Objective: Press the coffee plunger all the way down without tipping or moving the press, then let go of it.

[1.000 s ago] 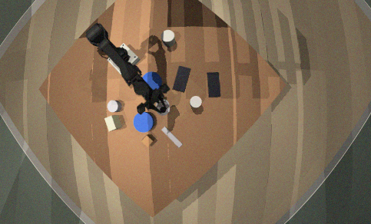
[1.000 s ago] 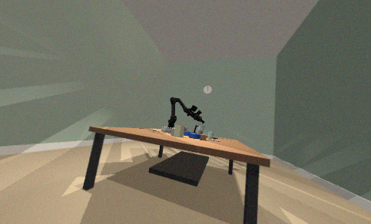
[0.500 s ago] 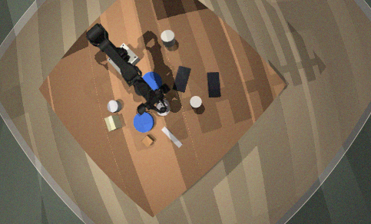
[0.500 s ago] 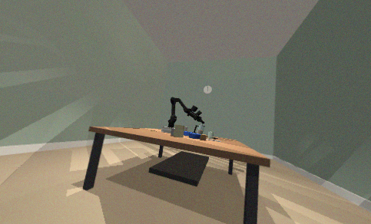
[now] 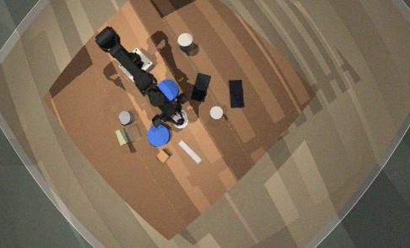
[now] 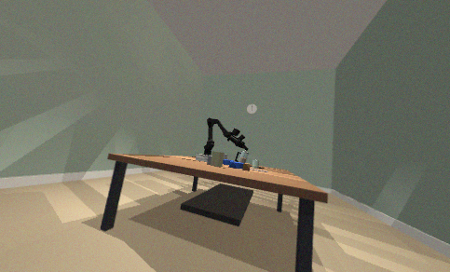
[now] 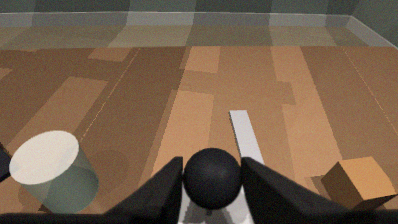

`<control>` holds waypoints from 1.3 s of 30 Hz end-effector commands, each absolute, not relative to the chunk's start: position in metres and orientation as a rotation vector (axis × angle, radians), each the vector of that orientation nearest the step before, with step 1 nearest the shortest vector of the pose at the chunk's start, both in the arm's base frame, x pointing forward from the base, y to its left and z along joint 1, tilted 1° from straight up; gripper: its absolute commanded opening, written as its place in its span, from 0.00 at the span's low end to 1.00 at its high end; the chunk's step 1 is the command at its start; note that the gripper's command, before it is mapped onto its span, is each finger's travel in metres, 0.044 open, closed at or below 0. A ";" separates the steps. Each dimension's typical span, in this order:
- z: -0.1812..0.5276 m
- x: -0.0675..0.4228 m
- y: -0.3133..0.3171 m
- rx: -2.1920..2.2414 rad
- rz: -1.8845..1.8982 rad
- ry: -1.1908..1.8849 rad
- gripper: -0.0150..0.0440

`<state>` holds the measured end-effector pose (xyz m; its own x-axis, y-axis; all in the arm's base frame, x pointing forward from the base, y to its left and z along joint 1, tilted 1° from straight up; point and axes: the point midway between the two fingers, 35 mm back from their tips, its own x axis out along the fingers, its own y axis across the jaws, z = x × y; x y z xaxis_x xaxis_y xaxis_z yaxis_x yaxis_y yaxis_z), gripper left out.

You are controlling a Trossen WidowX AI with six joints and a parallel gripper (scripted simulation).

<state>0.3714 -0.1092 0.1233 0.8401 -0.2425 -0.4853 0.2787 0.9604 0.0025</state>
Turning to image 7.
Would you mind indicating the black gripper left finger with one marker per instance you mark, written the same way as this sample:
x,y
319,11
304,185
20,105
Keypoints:
x,y
158,201

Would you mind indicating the tan cube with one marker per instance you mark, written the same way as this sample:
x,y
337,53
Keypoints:
x,y
359,184

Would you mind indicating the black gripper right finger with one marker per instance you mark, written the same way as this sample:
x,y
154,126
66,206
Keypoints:
x,y
273,198

